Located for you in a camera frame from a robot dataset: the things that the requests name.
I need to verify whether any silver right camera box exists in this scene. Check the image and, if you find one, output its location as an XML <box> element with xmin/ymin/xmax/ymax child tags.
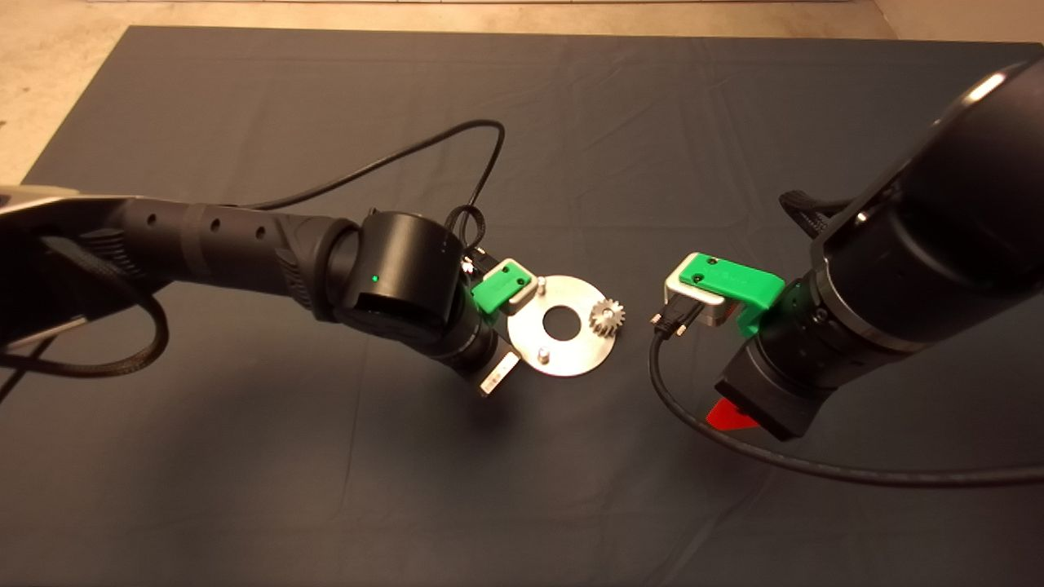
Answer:
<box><xmin>665</xmin><ymin>261</ymin><xmax>735</xmax><ymax>329</ymax></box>

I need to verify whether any black left camera cable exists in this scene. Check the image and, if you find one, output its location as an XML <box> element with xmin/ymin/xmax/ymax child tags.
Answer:
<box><xmin>241</xmin><ymin>120</ymin><xmax>507</xmax><ymax>270</ymax></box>

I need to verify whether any black braided cable sleeve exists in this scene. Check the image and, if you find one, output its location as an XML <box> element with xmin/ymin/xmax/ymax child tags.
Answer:
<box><xmin>0</xmin><ymin>236</ymin><xmax>170</xmax><ymax>377</ymax></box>
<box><xmin>779</xmin><ymin>190</ymin><xmax>853</xmax><ymax>239</ymax></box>

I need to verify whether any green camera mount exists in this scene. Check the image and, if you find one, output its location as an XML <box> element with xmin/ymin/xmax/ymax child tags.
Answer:
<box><xmin>471</xmin><ymin>259</ymin><xmax>533</xmax><ymax>315</ymax></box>
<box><xmin>679</xmin><ymin>253</ymin><xmax>804</xmax><ymax>338</ymax></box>

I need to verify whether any round metal carrier plate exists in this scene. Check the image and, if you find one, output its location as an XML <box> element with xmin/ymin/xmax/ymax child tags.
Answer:
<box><xmin>507</xmin><ymin>276</ymin><xmax>618</xmax><ymax>378</ymax></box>

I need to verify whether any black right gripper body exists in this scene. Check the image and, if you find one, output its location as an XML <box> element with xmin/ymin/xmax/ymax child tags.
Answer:
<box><xmin>714</xmin><ymin>341</ymin><xmax>834</xmax><ymax>443</ymax></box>

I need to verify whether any green left camera mount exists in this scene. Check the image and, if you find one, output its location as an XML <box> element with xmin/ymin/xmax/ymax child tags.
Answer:
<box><xmin>471</xmin><ymin>259</ymin><xmax>533</xmax><ymax>315</ymax></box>

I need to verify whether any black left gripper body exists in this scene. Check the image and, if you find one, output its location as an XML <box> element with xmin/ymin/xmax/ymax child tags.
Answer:
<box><xmin>471</xmin><ymin>346</ymin><xmax>521</xmax><ymax>399</ymax></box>

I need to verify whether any dark grey table cloth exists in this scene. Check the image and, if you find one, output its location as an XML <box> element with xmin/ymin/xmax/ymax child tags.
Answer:
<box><xmin>0</xmin><ymin>24</ymin><xmax>1044</xmax><ymax>587</ymax></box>

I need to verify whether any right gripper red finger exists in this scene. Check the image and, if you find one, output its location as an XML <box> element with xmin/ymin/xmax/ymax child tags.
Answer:
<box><xmin>706</xmin><ymin>399</ymin><xmax>764</xmax><ymax>432</ymax></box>

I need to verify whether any silver left camera box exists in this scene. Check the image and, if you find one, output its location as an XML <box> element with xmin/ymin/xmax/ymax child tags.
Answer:
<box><xmin>498</xmin><ymin>258</ymin><xmax>541</xmax><ymax>311</ymax></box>

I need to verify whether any silver camera box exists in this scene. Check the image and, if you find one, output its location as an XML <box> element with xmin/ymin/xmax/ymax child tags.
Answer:
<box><xmin>665</xmin><ymin>261</ymin><xmax>735</xmax><ymax>329</ymax></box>
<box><xmin>498</xmin><ymin>258</ymin><xmax>541</xmax><ymax>311</ymax></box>

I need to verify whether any green right camera mount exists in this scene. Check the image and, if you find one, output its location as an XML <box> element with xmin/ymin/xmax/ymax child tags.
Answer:
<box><xmin>679</xmin><ymin>253</ymin><xmax>804</xmax><ymax>338</ymax></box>

